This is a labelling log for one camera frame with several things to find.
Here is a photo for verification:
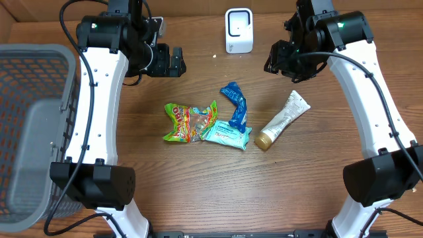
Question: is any white tube gold cap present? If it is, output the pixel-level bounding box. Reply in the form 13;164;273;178
254;90;311;151

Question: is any colourful gummy candy bag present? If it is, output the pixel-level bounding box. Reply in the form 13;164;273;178
163;101;218;143

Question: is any blue snack wrapper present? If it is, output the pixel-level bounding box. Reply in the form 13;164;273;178
220;81;247;133

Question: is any teal wet wipes pack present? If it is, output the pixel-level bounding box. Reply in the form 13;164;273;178
205;120;252;151

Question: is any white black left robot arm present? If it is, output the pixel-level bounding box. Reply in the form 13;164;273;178
50;0;186;238

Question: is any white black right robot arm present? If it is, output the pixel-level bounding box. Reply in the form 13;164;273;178
264;0;422;237

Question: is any white barcode scanner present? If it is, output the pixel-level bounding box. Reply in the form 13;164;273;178
225;8;254;54

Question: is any grey plastic mesh basket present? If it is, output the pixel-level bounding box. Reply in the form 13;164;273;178
1;44;82;233

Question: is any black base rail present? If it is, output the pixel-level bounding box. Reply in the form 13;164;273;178
94;220;387;238

